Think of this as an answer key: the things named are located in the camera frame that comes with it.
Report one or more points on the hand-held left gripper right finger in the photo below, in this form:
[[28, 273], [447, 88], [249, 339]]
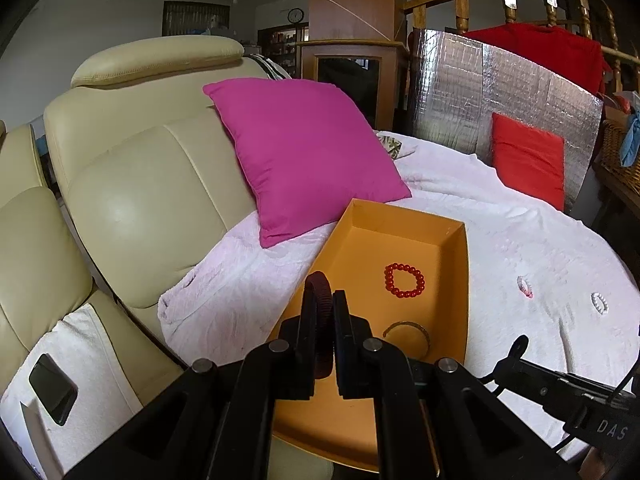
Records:
[[346, 345]]

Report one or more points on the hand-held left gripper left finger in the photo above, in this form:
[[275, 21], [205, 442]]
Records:
[[305, 345]]

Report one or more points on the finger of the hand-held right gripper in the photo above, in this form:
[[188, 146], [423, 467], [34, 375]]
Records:
[[540, 372]]

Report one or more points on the metal bangle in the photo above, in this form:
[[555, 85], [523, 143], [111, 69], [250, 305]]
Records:
[[425, 334]]

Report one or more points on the orange cardboard box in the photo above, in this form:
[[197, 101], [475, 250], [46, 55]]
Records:
[[400, 230]]

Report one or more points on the pale pink embossed blanket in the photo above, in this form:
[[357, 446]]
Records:
[[500, 240]]

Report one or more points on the magenta cushion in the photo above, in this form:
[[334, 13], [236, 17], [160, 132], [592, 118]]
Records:
[[310, 160]]

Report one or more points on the green patterned cushion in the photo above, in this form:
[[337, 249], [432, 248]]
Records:
[[395, 145]]

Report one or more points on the white towel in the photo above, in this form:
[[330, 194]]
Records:
[[100, 375]]

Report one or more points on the red cushion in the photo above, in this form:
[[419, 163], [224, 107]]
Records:
[[527, 160]]

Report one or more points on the wicker basket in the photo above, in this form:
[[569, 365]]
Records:
[[612, 150]]

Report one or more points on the beige leather sofa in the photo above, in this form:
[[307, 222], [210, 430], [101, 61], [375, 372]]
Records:
[[140, 160]]

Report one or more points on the blue cloth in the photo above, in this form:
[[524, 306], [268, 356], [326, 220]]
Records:
[[631, 140]]

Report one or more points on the black smartphone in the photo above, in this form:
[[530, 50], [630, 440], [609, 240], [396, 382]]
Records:
[[52, 390]]

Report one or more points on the striped cloth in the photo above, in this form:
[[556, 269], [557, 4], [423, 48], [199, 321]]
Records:
[[272, 67]]

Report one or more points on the wooden cabinet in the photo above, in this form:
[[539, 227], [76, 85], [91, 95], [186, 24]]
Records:
[[345, 65]]

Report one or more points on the silver foil insulation sheet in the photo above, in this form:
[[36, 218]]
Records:
[[450, 85]]

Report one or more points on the dark display cabinet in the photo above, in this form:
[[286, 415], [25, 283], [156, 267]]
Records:
[[280, 50]]

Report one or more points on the red cloth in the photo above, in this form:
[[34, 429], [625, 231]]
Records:
[[550, 50]]

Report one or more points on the wooden pillar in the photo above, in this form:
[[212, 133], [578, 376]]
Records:
[[350, 0]]

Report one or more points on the round wall clock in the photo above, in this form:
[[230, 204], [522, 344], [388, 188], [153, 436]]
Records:
[[295, 15]]

